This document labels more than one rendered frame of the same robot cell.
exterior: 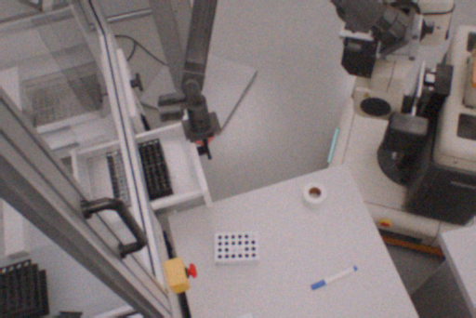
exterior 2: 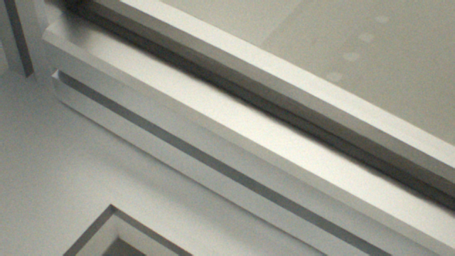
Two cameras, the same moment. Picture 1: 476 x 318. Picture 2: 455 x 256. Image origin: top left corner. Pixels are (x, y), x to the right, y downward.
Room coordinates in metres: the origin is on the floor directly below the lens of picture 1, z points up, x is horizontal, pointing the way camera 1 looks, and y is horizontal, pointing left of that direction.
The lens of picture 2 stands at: (0.92, 0.50, 1.23)
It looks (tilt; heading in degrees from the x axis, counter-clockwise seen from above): 51 degrees down; 317
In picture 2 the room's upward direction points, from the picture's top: 3 degrees counter-clockwise
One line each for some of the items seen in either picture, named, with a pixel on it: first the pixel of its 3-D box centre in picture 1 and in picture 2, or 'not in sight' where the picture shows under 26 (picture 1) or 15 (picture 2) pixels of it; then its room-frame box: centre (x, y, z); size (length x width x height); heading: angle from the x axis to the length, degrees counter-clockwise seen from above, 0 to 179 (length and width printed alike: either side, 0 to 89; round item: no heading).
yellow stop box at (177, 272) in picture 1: (178, 274); not in sight; (0.38, 0.19, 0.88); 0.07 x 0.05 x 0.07; 9
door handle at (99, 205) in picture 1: (121, 228); not in sight; (0.28, 0.18, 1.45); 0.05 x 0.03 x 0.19; 99
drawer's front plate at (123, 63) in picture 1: (130, 91); not in sight; (1.01, 0.31, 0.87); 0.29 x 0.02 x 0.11; 9
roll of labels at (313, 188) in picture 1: (314, 195); not in sight; (0.59, -0.21, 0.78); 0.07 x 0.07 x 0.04
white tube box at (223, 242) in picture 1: (237, 248); not in sight; (0.46, 0.04, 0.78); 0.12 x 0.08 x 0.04; 84
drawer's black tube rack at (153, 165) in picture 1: (130, 178); not in sight; (0.69, 0.32, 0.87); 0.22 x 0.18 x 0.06; 99
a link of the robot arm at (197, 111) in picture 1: (194, 107); not in sight; (0.76, 0.09, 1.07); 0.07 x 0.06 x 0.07; 89
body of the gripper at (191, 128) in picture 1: (200, 120); not in sight; (0.76, 0.08, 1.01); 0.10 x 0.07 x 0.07; 99
